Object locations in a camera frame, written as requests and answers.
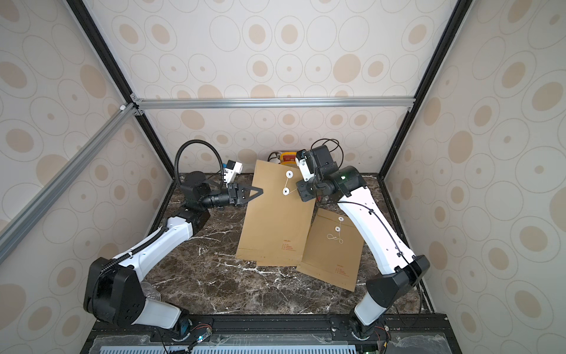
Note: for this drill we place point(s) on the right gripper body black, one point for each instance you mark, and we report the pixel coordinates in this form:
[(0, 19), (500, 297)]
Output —
[(304, 189)]

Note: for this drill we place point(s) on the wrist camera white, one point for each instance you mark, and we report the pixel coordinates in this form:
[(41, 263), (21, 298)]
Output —
[(303, 158), (230, 171)]

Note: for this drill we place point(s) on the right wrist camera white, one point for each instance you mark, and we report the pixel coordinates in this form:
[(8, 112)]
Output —
[(303, 158)]

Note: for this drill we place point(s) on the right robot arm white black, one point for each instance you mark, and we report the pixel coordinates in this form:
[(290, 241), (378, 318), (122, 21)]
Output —
[(400, 269)]

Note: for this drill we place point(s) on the diagonal aluminium rail left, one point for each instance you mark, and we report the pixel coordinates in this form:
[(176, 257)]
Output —
[(24, 222)]

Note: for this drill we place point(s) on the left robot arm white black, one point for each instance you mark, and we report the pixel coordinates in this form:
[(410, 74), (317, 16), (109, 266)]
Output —
[(113, 292)]

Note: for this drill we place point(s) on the red toaster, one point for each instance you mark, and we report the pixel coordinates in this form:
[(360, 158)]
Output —
[(274, 157)]

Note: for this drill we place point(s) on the brown file envelope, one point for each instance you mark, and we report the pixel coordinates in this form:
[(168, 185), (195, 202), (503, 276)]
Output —
[(277, 223), (333, 250)]

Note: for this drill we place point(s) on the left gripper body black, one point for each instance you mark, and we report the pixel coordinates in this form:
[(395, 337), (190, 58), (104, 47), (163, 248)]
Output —
[(222, 200)]

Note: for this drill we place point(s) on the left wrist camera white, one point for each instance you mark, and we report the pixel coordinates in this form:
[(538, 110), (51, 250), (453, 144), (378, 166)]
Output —
[(230, 171)]

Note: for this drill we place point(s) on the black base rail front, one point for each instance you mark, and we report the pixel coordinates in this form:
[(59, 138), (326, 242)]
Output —
[(331, 333)]

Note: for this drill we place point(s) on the yellow toast rear slot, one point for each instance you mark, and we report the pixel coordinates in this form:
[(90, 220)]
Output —
[(287, 157)]

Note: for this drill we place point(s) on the clear plastic cup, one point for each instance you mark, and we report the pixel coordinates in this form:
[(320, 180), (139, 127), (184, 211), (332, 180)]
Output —
[(150, 292)]

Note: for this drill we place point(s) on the horizontal aluminium rail back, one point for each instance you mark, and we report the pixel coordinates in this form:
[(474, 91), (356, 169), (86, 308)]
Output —
[(276, 103)]

